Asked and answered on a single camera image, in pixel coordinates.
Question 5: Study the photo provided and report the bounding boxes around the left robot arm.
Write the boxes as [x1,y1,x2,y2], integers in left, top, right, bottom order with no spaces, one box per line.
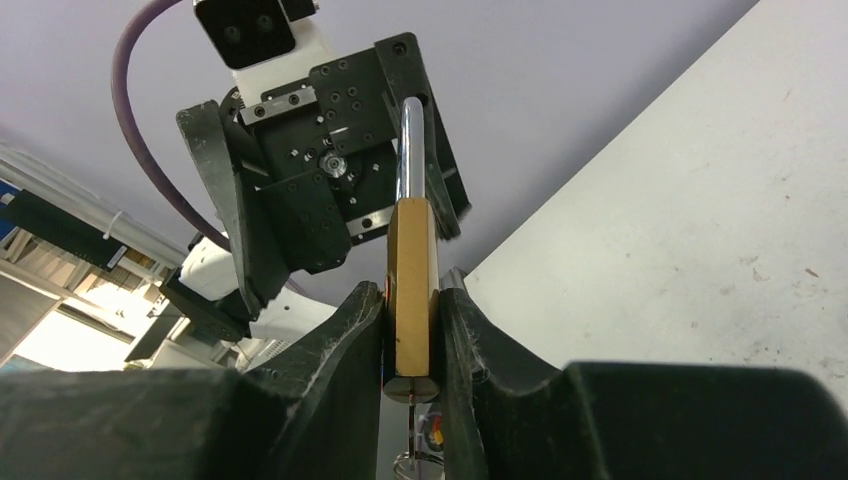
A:
[163,32,470,342]

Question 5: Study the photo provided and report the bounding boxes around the brass padlock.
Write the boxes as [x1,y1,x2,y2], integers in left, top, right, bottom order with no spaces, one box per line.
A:
[383,97,440,404]

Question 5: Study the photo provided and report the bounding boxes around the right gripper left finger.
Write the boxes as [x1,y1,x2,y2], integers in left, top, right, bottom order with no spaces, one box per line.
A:
[1,282,384,479]

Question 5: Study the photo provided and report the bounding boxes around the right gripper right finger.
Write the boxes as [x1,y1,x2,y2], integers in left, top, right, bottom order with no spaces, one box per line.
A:
[439,288,847,479]

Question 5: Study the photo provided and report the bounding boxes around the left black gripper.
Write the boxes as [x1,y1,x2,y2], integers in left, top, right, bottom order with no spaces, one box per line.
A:
[175,33,470,322]

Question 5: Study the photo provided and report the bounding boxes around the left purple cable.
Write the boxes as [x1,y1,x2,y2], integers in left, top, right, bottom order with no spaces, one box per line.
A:
[109,0,233,253]

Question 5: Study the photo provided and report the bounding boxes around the keys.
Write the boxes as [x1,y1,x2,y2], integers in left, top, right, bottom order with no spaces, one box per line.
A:
[391,400,445,480]

